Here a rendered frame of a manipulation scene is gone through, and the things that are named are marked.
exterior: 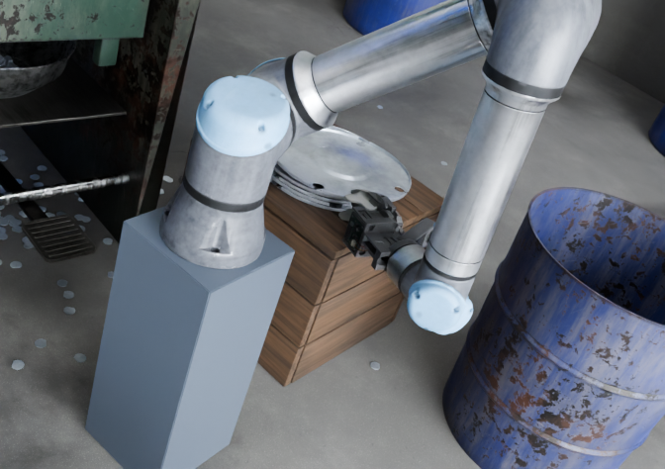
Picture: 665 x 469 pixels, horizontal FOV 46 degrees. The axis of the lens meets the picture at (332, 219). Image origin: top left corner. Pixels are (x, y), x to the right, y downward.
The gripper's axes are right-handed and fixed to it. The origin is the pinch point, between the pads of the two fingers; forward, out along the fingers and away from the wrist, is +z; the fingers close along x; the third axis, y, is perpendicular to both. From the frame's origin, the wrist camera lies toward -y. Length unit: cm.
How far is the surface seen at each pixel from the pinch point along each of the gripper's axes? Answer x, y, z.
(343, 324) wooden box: 29.5, -4.8, -2.6
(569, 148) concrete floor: 36, -158, 85
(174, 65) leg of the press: -8.9, 26.3, 34.2
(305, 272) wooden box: 13.3, 9.8, -4.7
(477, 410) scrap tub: 31.4, -22.0, -28.7
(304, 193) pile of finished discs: 2.8, 8.0, 5.7
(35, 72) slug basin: -2, 50, 43
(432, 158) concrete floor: 36, -85, 77
